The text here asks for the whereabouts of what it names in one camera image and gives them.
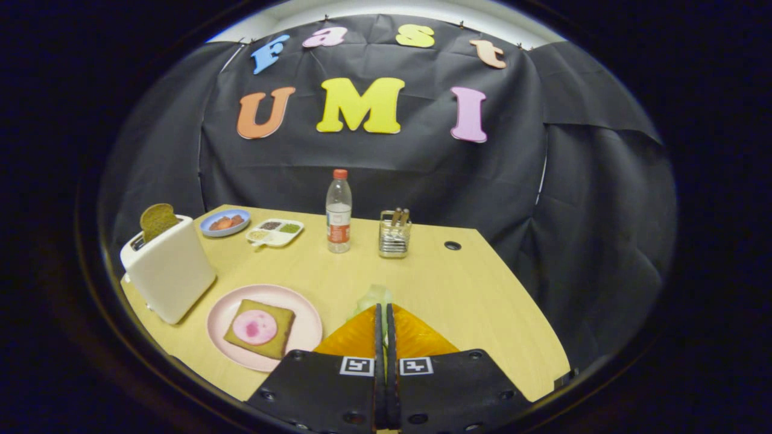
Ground green lettuce leaf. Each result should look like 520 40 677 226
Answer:
349 285 394 323

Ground black backdrop cloth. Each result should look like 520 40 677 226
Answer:
96 13 679 374

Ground brown bread slice with ham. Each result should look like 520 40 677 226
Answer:
224 299 296 360

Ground clear plastic water bottle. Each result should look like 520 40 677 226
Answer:
326 169 353 254

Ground pink ham slice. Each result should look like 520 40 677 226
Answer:
233 310 278 345

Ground white divided tray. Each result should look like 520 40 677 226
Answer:
245 218 305 248

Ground blue round plate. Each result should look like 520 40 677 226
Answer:
200 209 251 237

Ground white toaster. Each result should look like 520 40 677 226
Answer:
119 214 217 326

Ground metal wire utensil basket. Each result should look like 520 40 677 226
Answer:
379 210 413 259

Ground brown toasted bread slice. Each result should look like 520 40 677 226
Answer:
140 203 180 244

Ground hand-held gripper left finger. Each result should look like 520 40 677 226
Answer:
244 303 387 434

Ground pink round plate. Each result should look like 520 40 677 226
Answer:
206 284 323 373

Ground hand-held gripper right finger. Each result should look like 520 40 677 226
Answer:
386 303 533 434

